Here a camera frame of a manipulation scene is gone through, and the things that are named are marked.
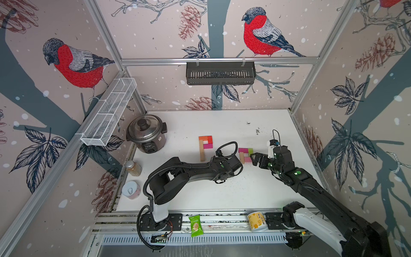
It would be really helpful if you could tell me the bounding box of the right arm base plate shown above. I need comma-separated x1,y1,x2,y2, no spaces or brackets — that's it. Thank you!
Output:
264,201,305,230

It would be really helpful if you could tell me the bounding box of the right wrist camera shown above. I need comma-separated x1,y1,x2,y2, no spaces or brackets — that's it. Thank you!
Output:
267,139,280,158

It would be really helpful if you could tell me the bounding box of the wide wood block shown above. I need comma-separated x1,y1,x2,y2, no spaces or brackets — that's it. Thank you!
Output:
200,150,206,162

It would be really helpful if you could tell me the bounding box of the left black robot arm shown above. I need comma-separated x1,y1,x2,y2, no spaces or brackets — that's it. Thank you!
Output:
142,155,243,224

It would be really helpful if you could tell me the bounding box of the thin wood block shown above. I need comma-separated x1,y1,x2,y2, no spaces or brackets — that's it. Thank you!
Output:
199,140,204,152

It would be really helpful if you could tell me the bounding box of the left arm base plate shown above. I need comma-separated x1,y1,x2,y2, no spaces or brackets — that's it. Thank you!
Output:
137,213,183,231

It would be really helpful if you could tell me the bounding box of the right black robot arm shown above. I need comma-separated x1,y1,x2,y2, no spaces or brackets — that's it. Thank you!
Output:
250,146,391,257

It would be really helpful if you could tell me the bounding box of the natural wood block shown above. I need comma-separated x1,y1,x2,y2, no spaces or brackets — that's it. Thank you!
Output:
239,152,245,164

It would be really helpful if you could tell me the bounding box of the pink drink can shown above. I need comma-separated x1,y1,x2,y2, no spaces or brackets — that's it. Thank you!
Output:
122,181,141,200

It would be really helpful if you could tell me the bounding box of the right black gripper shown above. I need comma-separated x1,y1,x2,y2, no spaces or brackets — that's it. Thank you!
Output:
250,151,284,176

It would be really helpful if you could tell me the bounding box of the black hanging wall basket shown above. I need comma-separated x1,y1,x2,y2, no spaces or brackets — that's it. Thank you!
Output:
186,62,256,86

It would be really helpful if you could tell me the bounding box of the yellow snack can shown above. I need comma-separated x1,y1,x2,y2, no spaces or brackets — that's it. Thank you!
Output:
247,212,268,232

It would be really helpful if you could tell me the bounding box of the glass spice jar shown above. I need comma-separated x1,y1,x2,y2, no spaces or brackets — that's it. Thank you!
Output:
125,160,142,177

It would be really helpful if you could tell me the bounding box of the white wire mesh basket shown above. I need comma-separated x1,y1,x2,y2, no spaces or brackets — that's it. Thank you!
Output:
80,78,137,146

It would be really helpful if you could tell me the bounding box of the green snack packet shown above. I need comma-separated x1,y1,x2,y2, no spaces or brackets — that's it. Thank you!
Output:
189,215,204,238

